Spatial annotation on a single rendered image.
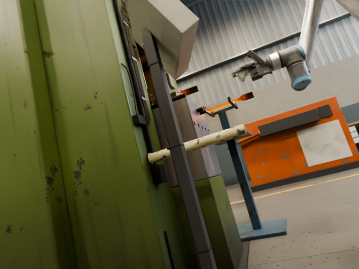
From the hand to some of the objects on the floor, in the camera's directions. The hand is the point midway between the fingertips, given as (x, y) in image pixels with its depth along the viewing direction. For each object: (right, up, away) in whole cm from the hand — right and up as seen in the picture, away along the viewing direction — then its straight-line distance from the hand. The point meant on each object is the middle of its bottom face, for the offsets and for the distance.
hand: (233, 73), depth 141 cm
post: (-17, -96, -66) cm, 118 cm away
